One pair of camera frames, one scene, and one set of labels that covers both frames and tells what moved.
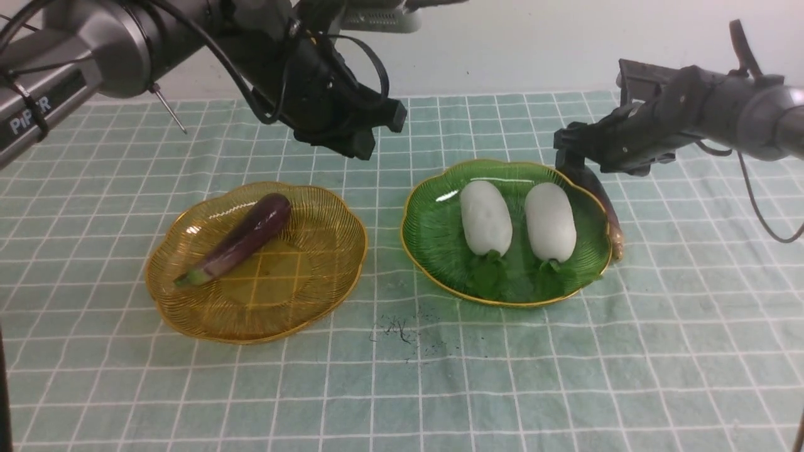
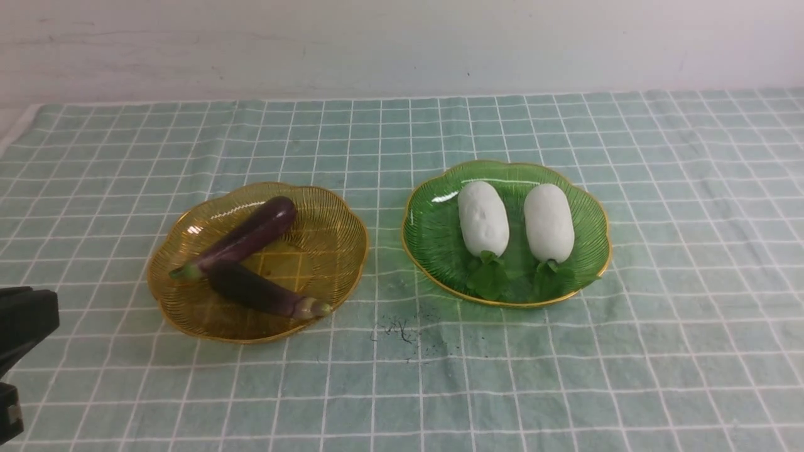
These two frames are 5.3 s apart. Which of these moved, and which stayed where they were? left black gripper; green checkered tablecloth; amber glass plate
Moved: left black gripper
Stayed: green checkered tablecloth; amber glass plate
